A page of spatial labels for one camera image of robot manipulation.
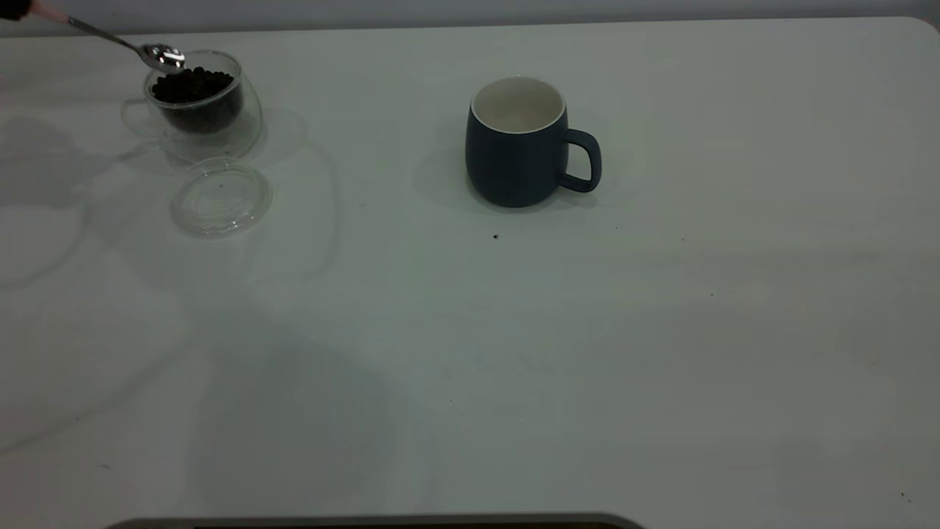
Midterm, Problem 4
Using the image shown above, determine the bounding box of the pink-handled metal spoon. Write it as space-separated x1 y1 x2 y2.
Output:
29 4 186 74

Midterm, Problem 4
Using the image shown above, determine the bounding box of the clear double-wall glass cup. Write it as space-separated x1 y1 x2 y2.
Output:
120 50 264 164

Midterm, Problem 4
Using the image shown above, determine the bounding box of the dark grey ceramic mug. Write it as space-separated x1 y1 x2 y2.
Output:
464 76 603 209

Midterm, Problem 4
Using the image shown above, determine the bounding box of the pile of coffee beans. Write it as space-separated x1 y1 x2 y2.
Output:
152 68 237 111

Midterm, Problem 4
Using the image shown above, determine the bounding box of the clear round glass lid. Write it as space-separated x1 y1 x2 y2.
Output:
170 156 274 237

